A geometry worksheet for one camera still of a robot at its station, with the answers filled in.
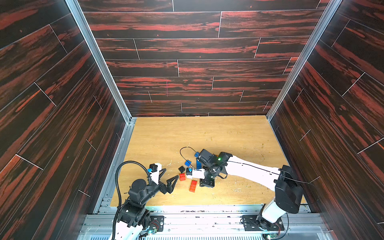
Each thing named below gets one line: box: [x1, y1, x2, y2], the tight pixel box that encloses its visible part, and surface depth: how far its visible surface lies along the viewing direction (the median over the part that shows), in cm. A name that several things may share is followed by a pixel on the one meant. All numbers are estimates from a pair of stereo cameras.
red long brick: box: [189, 179, 198, 193], surface depth 86 cm
